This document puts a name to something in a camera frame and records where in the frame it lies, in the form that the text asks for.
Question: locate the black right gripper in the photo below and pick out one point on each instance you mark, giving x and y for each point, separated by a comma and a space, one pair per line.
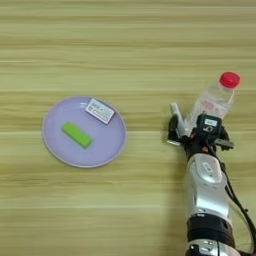
198, 146

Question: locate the clear bottle red cap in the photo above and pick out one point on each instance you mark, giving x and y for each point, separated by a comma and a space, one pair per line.
216, 100

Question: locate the lavender round plate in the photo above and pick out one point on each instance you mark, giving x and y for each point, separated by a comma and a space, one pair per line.
106, 143

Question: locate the white pink card box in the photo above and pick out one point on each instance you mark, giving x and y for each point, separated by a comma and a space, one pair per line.
100, 111

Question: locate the green rectangular block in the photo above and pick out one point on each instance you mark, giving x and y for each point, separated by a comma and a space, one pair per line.
76, 135

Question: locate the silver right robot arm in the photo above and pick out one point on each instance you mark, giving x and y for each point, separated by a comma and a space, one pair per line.
206, 193

